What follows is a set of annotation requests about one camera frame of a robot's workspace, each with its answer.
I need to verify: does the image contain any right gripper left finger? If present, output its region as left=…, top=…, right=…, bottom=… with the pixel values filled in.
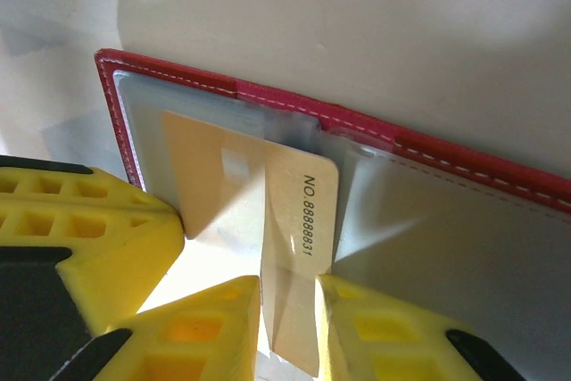
left=57, top=276, right=261, bottom=381

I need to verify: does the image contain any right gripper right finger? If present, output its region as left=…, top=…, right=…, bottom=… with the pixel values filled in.
left=319, top=273, right=527, bottom=381

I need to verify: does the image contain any red card holder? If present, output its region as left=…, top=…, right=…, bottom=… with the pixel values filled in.
left=94, top=47, right=571, bottom=381

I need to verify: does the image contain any gold credit card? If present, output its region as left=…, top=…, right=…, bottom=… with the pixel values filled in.
left=161, top=109, right=340, bottom=377

